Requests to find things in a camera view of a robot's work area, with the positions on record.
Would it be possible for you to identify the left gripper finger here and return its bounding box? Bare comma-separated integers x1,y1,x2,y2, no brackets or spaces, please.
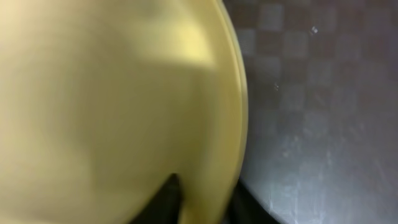
129,174,181,224

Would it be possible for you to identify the yellow round plate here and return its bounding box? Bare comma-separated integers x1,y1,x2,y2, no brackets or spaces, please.
1,0,248,223

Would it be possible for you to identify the brown plastic serving tray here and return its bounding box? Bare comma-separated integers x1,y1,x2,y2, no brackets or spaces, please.
225,0,397,223

